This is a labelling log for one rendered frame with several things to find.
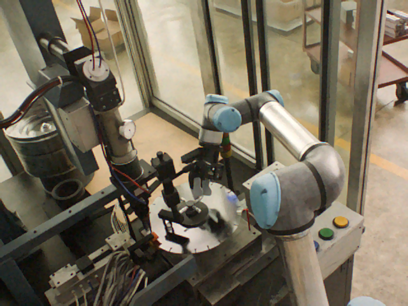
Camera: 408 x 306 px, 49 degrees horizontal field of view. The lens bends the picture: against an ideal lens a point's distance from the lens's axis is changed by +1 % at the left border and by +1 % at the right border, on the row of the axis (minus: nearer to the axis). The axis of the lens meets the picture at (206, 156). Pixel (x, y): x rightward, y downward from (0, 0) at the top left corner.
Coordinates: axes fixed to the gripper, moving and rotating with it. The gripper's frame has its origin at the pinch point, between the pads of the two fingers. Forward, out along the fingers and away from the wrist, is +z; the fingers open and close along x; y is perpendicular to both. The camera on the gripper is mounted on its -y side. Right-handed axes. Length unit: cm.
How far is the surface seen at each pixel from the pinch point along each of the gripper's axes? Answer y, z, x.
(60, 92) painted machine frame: 5, -32, -51
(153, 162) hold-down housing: 9.5, -15.1, -24.1
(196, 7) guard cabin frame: -33, -64, 9
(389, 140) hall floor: -58, -13, 199
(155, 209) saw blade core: -10.3, 7.3, -9.2
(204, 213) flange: 4.5, 3.7, 0.9
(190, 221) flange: 4.1, 6.4, -4.0
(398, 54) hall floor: -124, -78, 285
